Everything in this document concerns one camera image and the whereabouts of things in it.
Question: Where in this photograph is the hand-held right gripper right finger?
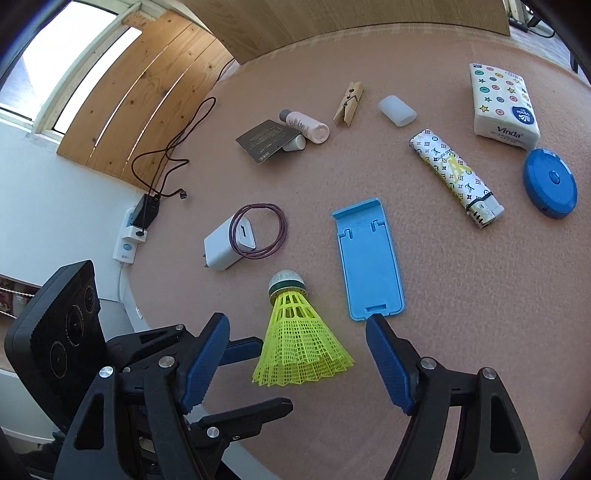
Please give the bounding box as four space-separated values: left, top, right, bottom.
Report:
366 314 539 480

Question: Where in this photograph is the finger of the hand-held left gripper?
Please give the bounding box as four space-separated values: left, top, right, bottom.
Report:
182 397 294 462
107 324 264 370

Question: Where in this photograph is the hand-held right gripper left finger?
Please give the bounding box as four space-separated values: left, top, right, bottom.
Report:
54 313 230 480

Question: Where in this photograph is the yellow plastic shuttlecock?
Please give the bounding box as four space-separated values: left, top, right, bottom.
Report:
252 270 355 387

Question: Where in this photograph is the blue phone stand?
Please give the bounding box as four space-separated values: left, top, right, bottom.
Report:
331 198 406 322

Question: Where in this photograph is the white charger plug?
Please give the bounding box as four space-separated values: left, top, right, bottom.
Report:
204 217 257 272

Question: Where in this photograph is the purple hair tie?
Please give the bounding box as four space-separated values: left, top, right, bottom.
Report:
229 203 288 258

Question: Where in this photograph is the patterned lighter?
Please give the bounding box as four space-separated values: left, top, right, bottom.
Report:
409 128 505 230

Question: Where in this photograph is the dark grey card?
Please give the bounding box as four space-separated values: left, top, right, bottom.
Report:
235 119 302 164

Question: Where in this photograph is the pink bottle with grey cap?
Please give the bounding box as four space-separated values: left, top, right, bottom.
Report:
279 109 330 145

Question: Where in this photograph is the blue round tape measure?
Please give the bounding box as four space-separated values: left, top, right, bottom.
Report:
523 148 578 219

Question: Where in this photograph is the translucent white cap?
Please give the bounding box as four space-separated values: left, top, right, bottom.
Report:
378 95 417 127

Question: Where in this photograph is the wooden clothespin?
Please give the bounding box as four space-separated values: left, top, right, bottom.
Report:
333 82 365 127

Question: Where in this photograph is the tissue pack with dotted print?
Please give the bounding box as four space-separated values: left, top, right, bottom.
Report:
468 63 541 149

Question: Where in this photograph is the white power strip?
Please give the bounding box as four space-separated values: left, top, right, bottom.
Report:
113 208 151 266

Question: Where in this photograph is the black power adapter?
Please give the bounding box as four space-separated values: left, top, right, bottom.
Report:
134 194 161 229

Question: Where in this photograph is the checkered cloth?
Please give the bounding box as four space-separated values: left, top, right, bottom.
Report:
508 18 578 75

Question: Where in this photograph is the black cable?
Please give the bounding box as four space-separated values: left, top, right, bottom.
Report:
130 97 218 201

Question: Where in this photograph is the ring light cable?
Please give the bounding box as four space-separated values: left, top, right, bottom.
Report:
508 0 555 38

